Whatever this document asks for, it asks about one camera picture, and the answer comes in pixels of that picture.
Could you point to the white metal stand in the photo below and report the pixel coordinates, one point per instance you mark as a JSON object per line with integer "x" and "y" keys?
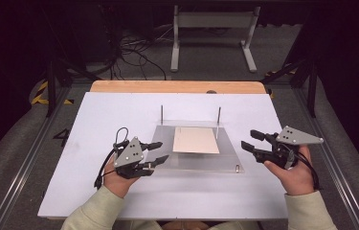
{"x": 213, "y": 19}

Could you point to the yellow black floor tape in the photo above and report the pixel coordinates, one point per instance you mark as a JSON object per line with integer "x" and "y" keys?
{"x": 271, "y": 73}
{"x": 43, "y": 102}

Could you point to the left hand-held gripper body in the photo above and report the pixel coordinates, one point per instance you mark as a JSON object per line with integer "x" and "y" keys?
{"x": 130, "y": 155}

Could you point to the person's right hand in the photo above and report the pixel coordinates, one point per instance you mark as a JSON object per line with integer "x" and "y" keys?
{"x": 298, "y": 179}

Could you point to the person's left hand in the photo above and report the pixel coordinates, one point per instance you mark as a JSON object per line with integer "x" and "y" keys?
{"x": 118, "y": 183}

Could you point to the wooden table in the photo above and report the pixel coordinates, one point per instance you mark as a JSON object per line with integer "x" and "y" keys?
{"x": 167, "y": 87}

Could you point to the cream paper sheet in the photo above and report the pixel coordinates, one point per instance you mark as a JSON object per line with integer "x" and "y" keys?
{"x": 194, "y": 140}

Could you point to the white board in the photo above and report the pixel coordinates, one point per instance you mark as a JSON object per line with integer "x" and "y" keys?
{"x": 119, "y": 115}

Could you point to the aluminium floor rail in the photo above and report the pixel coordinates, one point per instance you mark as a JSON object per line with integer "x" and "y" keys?
{"x": 332, "y": 159}
{"x": 29, "y": 158}

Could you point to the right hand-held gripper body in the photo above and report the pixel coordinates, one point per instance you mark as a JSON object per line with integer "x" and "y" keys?
{"x": 295, "y": 137}

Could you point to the black metal stand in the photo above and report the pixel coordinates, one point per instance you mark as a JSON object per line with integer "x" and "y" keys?
{"x": 51, "y": 89}
{"x": 311, "y": 92}

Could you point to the clear acrylic frame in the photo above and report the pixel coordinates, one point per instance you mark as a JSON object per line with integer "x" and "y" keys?
{"x": 196, "y": 161}

